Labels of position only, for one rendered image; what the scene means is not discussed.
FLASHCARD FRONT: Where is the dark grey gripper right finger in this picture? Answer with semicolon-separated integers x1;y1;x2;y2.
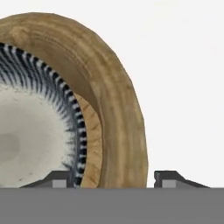
153;170;210;189

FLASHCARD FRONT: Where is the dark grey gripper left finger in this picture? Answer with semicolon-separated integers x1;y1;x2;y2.
19;170;72;189

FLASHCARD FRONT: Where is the white bowl with black stripes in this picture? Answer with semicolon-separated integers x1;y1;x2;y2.
0;42;88;189

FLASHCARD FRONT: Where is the large tan wooden bowl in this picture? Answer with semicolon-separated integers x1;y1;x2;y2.
0;11;150;189

